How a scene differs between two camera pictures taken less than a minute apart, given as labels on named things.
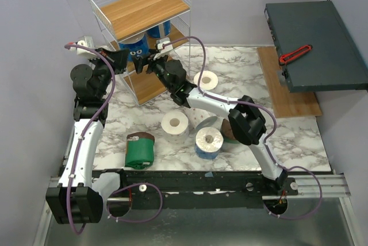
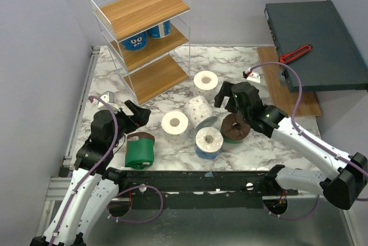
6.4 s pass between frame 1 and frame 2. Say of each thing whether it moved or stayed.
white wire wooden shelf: stayed
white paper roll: stayed
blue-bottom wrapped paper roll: stayed
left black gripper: moved
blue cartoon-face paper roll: moved
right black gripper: moved
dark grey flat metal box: stayed
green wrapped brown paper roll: stayed
